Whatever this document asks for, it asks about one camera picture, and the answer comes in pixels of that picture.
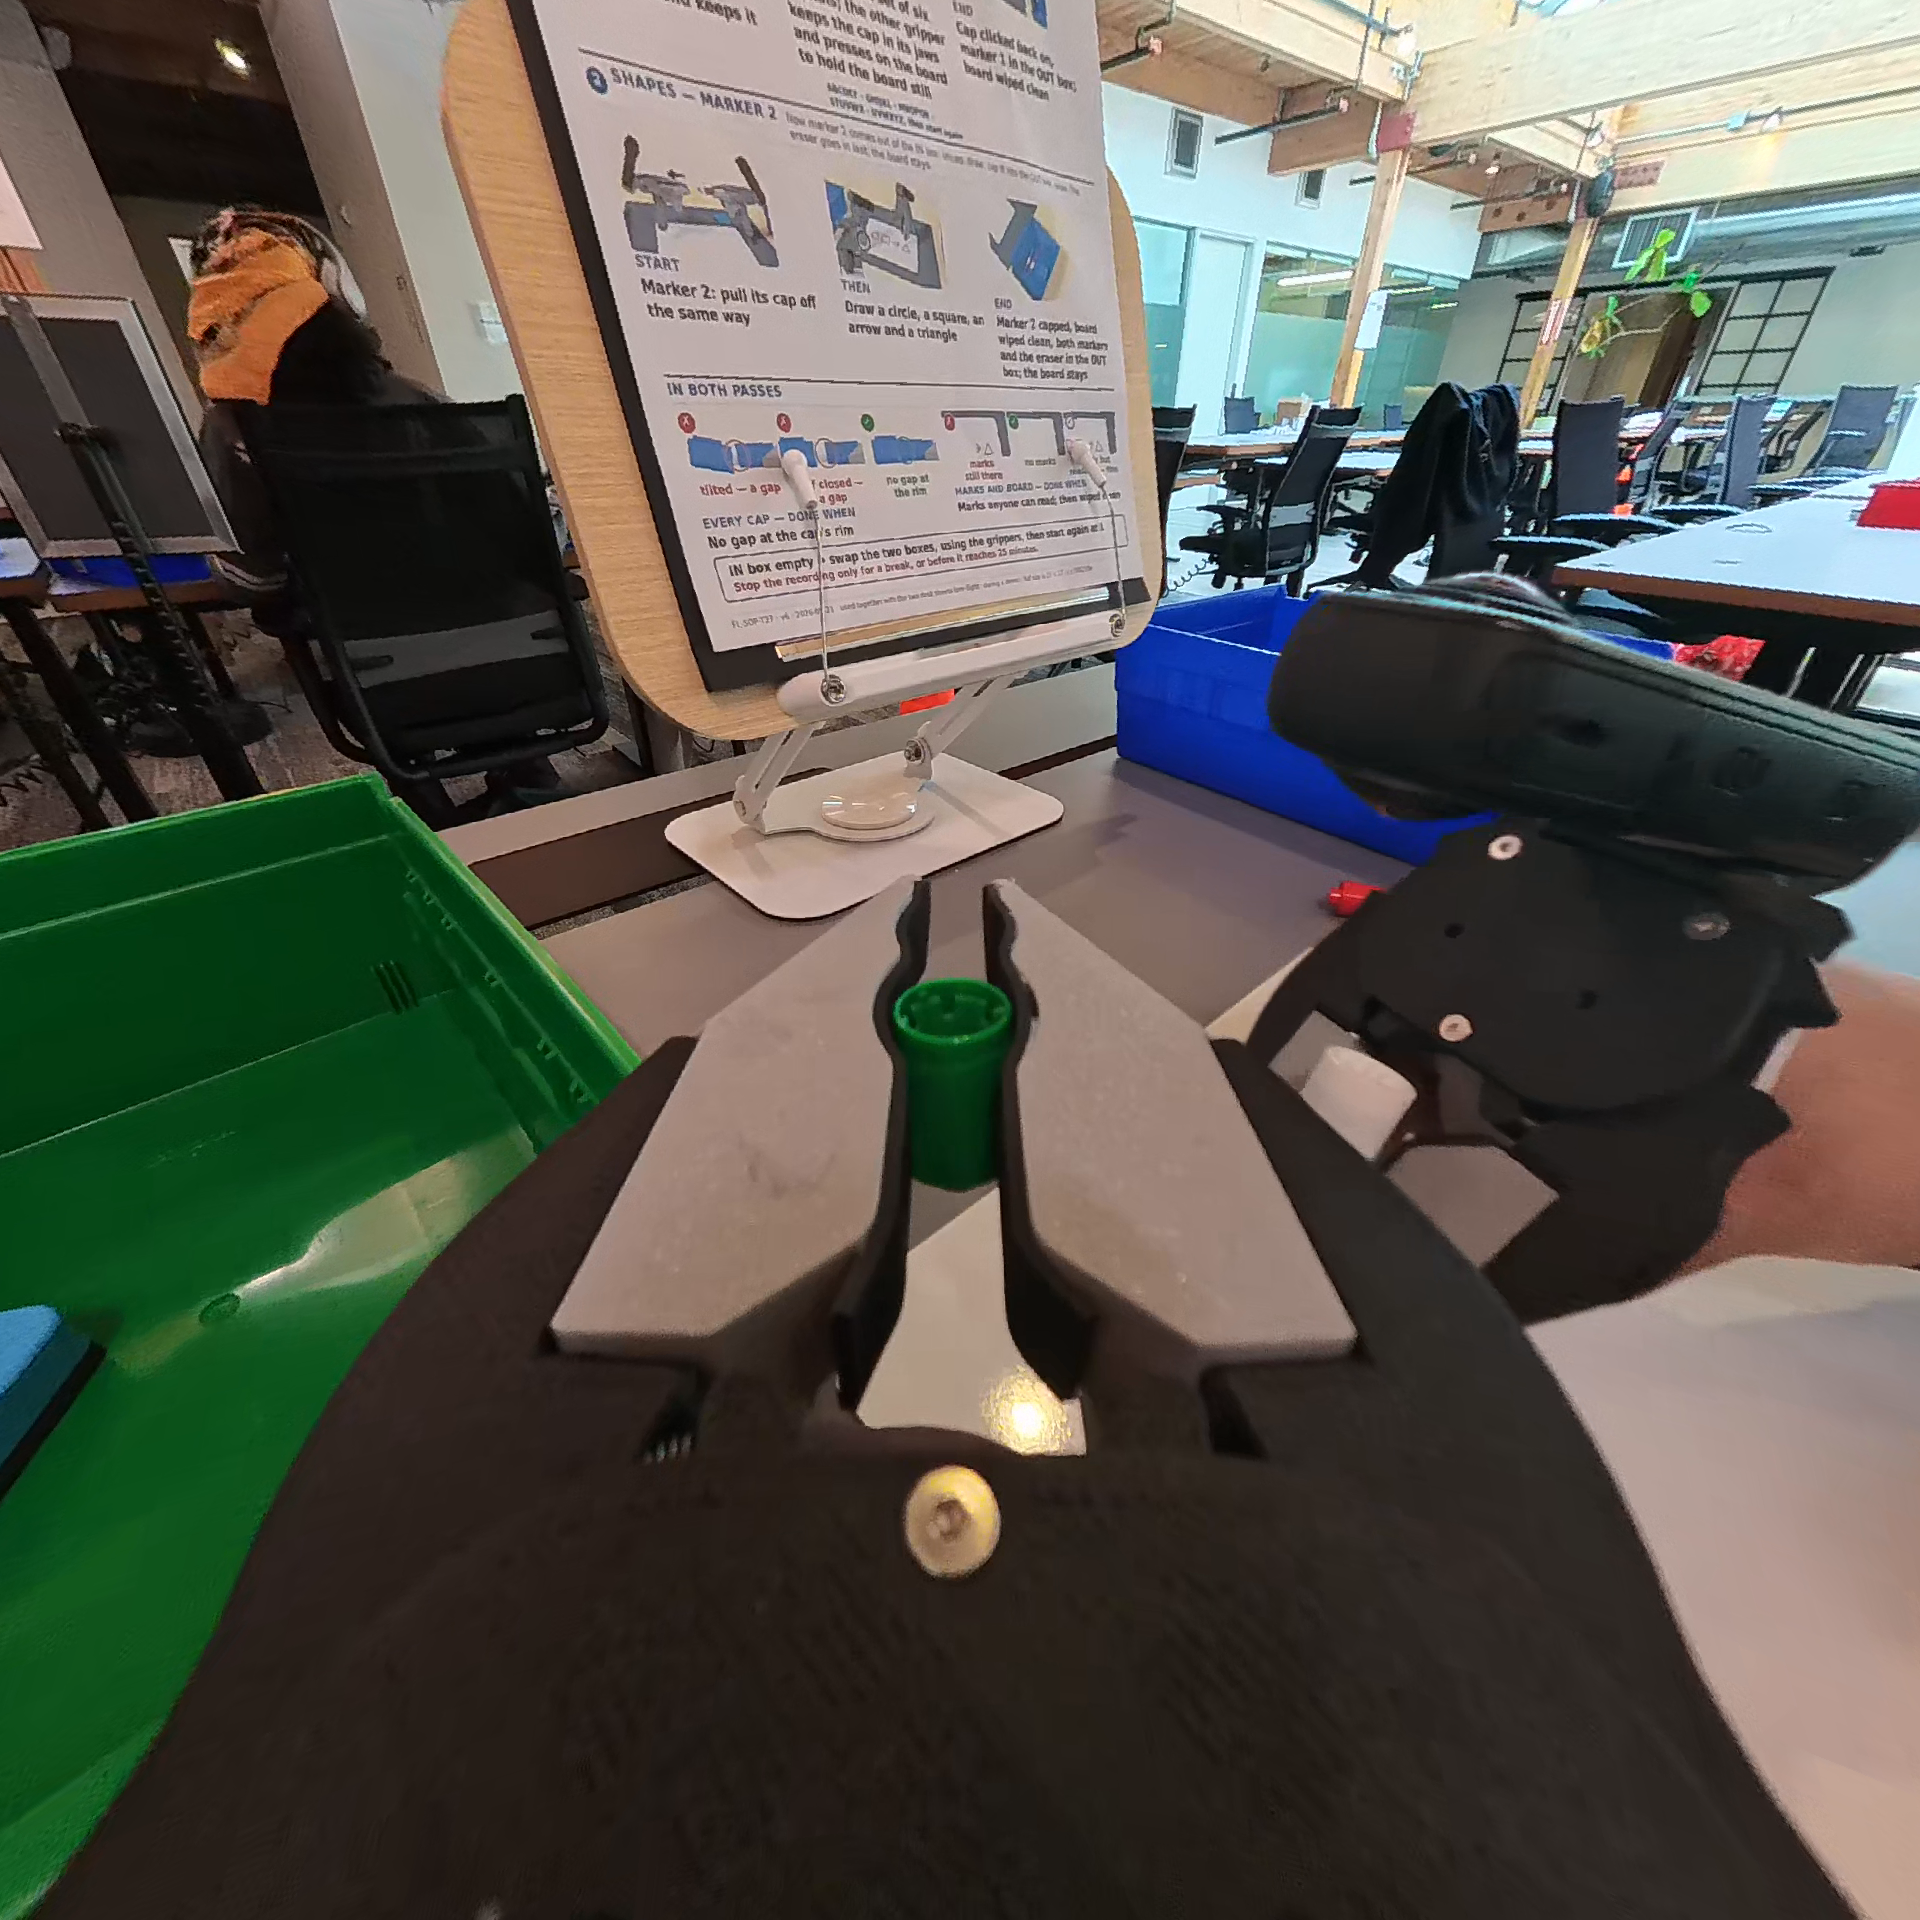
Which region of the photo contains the green potted plant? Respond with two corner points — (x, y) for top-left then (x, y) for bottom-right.
(1574, 223), (1712, 361)

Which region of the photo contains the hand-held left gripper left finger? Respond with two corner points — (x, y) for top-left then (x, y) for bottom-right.
(549, 873), (935, 1413)

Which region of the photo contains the printed instruction sheet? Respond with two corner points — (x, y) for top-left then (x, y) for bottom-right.
(507, 0), (1154, 695)

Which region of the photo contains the white whiteboard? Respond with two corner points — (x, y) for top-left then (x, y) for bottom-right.
(855, 960), (1920, 1920)

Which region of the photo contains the wooden book stand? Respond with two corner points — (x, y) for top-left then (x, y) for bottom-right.
(439, 0), (1160, 921)

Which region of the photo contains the green plastic bin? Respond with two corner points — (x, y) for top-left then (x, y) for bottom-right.
(0, 772), (644, 1920)

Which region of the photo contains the blue whiteboard eraser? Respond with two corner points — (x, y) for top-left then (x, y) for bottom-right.
(0, 1303), (109, 1502)

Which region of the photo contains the black jacket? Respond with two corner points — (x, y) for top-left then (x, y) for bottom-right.
(1346, 381), (1524, 590)

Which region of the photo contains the green marker cap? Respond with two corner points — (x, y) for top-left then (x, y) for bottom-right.
(891, 975), (1018, 1190)

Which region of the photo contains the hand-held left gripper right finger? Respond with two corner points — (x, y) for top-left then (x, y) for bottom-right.
(982, 877), (1360, 1400)

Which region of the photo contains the green dry-erase marker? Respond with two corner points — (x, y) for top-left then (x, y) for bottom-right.
(1303, 1047), (1422, 1160)

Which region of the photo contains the grey office desk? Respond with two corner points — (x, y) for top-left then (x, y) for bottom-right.
(1551, 496), (1920, 705)

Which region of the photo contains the dark framed board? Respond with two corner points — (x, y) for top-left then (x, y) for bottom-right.
(0, 292), (239, 560)

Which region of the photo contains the black mesh office chair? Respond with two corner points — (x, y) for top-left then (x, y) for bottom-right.
(239, 392), (616, 825)

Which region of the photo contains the person's right hand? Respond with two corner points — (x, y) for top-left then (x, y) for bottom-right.
(1725, 960), (1920, 1268)

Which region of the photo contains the black easel stand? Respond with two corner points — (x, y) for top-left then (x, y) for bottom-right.
(56, 423), (270, 797)

